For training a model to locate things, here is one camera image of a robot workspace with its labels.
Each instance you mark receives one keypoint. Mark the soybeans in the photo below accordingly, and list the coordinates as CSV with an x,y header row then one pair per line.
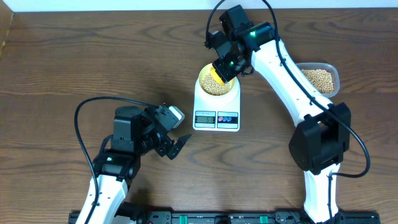
x,y
320,79

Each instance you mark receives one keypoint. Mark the yellow plastic scoop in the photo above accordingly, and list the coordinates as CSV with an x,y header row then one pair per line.
x,y
216,77

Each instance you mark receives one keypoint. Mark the yellow bowl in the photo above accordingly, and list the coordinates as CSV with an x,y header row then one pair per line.
x,y
209,86

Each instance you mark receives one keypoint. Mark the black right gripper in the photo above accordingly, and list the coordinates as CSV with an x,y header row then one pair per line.
x,y
225,74

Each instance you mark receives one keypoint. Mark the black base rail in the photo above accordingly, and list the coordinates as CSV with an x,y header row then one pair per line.
x,y
286,217

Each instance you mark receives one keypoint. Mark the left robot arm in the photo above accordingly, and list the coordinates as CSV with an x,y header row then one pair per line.
x,y
136,132

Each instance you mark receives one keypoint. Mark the white digital kitchen scale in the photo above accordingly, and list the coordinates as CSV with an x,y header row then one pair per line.
x,y
217,113

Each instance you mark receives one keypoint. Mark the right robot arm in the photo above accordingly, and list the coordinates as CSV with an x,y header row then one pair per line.
x,y
321,135

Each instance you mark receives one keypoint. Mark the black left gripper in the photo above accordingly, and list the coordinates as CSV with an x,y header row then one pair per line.
x,y
166,144

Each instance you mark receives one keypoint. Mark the clear plastic container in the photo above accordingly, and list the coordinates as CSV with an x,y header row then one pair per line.
x,y
323,76

